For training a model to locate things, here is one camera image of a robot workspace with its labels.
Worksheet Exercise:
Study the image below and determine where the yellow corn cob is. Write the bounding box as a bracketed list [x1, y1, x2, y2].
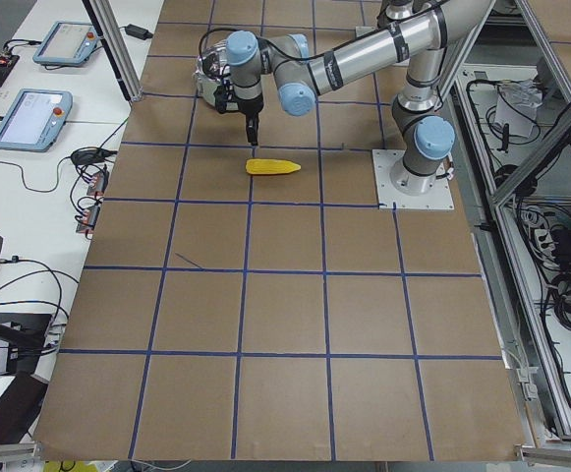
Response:
[245, 158, 302, 176]

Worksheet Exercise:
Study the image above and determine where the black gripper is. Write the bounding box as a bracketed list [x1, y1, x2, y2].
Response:
[214, 82, 262, 145]

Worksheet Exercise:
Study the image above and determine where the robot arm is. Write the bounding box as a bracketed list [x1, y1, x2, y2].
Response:
[204, 1, 476, 196]

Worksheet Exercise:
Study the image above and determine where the near blue teach pendant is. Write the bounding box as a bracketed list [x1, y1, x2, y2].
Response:
[0, 88, 73, 152]

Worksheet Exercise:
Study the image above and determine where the brown paper table cover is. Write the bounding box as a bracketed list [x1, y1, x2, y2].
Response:
[35, 1, 525, 461]

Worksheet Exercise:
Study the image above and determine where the pale green steel pot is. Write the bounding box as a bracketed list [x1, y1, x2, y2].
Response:
[194, 40, 237, 113]

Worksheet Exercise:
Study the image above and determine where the black power adapter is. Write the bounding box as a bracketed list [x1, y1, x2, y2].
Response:
[124, 24, 153, 40]

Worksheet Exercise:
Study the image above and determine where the blue teach pendant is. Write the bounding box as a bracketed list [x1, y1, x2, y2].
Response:
[32, 21, 99, 67]
[0, 88, 73, 152]

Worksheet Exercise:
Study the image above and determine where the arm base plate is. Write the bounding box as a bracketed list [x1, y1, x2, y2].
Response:
[371, 149, 454, 211]

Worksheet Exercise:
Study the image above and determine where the far blue teach pendant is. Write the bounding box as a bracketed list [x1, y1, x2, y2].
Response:
[32, 21, 99, 67]

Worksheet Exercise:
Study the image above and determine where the aluminium frame post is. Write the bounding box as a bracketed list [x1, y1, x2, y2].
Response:
[82, 0, 143, 102]

